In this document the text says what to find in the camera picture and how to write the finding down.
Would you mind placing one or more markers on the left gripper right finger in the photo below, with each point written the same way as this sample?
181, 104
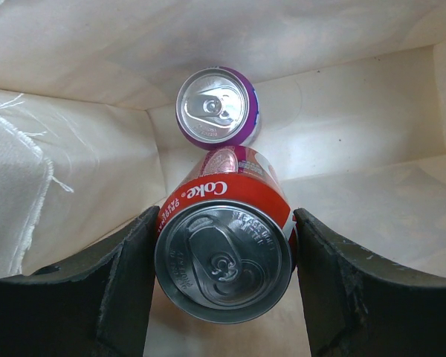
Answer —
358, 303

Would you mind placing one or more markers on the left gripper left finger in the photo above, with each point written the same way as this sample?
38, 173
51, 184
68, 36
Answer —
94, 303

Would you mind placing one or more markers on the red Coke can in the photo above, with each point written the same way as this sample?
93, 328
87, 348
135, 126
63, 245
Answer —
226, 238

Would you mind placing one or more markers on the beige canvas tote bag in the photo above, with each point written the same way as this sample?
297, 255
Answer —
352, 99

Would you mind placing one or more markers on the purple Fanta can top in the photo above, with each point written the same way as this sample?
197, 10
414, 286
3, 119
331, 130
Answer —
218, 107

